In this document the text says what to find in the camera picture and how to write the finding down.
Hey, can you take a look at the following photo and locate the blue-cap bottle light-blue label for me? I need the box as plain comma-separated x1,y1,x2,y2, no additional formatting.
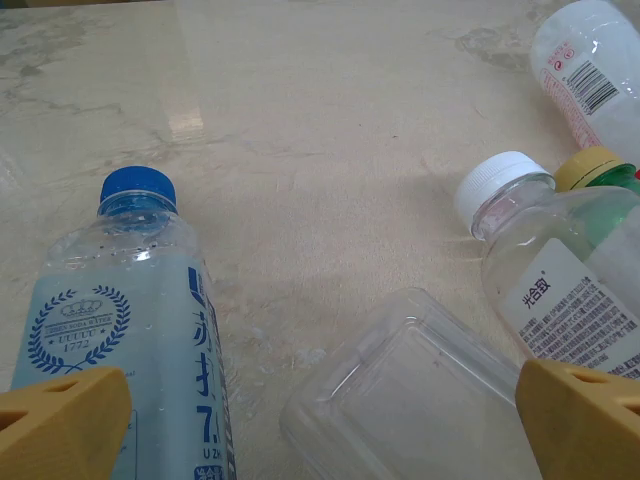
9,166,239,480

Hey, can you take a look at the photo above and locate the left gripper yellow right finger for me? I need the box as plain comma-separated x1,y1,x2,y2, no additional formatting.
514,359,640,480

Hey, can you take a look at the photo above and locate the tall clear bottle red label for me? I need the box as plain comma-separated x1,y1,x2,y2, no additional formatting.
529,0,640,169

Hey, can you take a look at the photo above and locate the green bottle yellow cap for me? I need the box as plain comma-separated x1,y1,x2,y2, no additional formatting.
553,146,640,251

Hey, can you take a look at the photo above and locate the clear square bottle green cap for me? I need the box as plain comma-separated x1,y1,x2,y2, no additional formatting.
278,287,539,480

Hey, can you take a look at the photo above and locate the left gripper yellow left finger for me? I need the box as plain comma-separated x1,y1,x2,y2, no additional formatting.
0,366,134,480

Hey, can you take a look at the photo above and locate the small clear white-label bottle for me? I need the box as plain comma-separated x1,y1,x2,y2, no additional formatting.
453,151,640,381

